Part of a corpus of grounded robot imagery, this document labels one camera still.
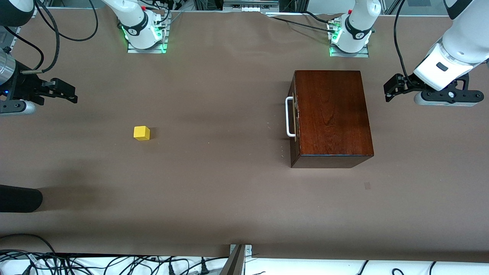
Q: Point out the silver metal bar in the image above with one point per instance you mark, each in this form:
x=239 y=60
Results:
x=250 y=5

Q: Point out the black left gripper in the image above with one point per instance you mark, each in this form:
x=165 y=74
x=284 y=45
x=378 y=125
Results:
x=406 y=84

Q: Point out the dark brown wooden box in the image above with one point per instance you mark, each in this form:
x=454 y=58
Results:
x=332 y=114

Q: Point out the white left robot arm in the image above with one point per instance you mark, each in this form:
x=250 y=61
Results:
x=458 y=42

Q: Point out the black cylindrical object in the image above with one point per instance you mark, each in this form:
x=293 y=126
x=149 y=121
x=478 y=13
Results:
x=19 y=198

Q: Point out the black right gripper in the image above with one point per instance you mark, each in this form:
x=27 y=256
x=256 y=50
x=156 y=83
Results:
x=26 y=85

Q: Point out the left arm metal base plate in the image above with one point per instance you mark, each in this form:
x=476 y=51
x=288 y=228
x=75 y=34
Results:
x=363 y=54

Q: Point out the aluminium frame rail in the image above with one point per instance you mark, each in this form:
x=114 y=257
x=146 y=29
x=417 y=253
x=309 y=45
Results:
x=9 y=42

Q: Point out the metal post with bracket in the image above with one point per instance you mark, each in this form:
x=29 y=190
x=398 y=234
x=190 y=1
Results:
x=238 y=254

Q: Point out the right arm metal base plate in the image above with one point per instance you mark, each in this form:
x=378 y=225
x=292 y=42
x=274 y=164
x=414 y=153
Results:
x=131 y=49

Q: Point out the yellow cube block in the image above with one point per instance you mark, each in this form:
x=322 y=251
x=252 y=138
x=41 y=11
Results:
x=141 y=133

